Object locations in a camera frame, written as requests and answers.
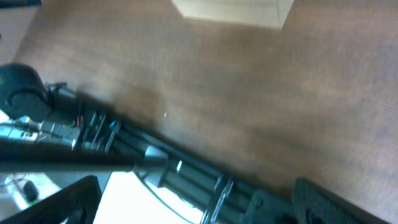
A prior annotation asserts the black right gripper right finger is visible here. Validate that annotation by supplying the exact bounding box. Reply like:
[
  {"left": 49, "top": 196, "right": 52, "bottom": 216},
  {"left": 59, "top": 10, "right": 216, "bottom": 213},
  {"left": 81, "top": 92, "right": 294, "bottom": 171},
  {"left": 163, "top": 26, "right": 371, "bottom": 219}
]
[{"left": 291, "top": 178, "right": 385, "bottom": 224}]

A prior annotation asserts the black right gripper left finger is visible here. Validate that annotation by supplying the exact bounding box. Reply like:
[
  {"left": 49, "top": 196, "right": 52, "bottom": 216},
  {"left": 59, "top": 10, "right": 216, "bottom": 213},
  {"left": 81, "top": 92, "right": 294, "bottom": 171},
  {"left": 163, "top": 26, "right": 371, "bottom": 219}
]
[{"left": 1, "top": 175, "right": 102, "bottom": 224}]

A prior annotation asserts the brown cardboard box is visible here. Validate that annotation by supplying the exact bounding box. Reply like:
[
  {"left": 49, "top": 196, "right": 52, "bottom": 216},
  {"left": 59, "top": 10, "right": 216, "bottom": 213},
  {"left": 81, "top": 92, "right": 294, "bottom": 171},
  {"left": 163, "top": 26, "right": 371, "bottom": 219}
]
[{"left": 172, "top": 0, "right": 294, "bottom": 29}]

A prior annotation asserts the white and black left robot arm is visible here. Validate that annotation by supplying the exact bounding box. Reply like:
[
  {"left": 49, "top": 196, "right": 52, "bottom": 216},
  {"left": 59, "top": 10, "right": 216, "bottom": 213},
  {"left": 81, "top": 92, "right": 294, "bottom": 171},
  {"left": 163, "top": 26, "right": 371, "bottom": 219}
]
[{"left": 1, "top": 63, "right": 52, "bottom": 121}]

